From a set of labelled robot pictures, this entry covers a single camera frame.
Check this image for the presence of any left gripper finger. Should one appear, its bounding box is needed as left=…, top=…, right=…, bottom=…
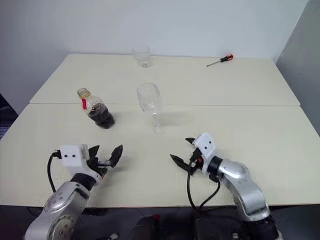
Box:
left=87, top=144, right=101, bottom=166
left=107, top=144, right=124, bottom=172

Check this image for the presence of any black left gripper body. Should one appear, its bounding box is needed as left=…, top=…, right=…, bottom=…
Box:
left=86, top=156, right=112, bottom=177

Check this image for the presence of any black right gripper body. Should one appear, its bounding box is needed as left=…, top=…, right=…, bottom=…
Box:
left=188, top=147, right=204, bottom=173

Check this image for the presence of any clear plastic bottle dark drink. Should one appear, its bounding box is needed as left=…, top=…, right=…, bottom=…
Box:
left=76, top=87, right=116, bottom=130

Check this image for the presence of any clear wine glass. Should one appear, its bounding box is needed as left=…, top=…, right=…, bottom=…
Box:
left=136, top=82, right=169, bottom=135

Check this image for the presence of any clear glass tumbler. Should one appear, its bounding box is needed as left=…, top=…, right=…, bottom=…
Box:
left=131, top=45, right=153, bottom=69

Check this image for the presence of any dark blue grid panel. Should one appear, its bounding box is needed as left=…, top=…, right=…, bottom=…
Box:
left=0, top=93, right=19, bottom=141

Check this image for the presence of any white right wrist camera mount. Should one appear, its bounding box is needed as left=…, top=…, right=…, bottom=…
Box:
left=193, top=133, right=217, bottom=176

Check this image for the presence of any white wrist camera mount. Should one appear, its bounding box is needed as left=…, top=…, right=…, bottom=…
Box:
left=193, top=133, right=217, bottom=176
left=59, top=143, right=105, bottom=185

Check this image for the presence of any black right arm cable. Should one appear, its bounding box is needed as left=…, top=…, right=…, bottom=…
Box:
left=186, top=159, right=222, bottom=210

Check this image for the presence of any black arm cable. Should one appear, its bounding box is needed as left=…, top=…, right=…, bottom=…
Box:
left=46, top=149, right=62, bottom=193
left=186, top=159, right=222, bottom=210

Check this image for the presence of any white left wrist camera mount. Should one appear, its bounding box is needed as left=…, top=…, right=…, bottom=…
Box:
left=59, top=143, right=105, bottom=185

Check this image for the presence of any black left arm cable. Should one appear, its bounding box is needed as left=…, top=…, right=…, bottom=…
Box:
left=46, top=149, right=62, bottom=193

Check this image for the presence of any screwdriver red black handle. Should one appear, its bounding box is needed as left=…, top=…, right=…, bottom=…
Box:
left=206, top=53, right=235, bottom=68

